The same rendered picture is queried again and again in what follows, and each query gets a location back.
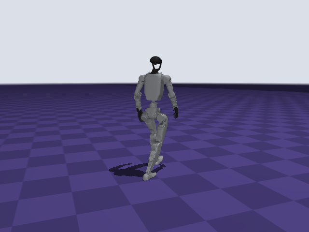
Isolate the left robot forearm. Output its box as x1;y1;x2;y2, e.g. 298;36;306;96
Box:
134;96;141;111

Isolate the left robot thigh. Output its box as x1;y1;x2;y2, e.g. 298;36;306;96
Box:
141;111;157;141

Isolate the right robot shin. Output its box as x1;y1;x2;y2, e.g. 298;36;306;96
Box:
145;143;161;175

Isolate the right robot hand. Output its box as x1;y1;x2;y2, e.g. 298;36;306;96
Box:
173;107;178;119

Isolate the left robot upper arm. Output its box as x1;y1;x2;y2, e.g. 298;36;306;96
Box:
134;75;145;98

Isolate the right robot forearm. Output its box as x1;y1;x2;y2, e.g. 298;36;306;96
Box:
170;93;178;109

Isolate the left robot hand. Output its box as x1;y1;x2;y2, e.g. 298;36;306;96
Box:
136;108;143;122

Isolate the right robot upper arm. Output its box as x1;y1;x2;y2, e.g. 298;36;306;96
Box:
162;75;175;99

